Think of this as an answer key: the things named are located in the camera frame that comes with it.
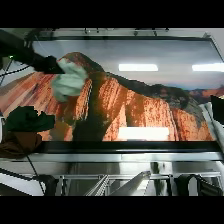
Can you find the pale green garment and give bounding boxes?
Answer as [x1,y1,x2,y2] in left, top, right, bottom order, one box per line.
[50,58,90,104]

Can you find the black garment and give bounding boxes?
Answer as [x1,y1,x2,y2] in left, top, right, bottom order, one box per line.
[210,95,224,126]

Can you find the brown garment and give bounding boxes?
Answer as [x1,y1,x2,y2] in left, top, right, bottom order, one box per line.
[0,130,44,160]

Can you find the black cable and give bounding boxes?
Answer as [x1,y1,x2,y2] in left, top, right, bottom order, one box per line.
[0,63,33,78]
[25,154,46,196]

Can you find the dark green garment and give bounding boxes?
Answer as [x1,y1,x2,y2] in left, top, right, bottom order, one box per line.
[4,105,56,133]

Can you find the white garment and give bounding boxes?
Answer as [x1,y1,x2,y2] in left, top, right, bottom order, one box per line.
[199,101,224,155]

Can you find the silver frame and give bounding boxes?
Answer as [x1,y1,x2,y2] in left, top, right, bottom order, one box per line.
[0,27,224,197]

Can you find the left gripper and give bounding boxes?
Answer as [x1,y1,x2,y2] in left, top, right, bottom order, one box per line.
[33,55,66,75]

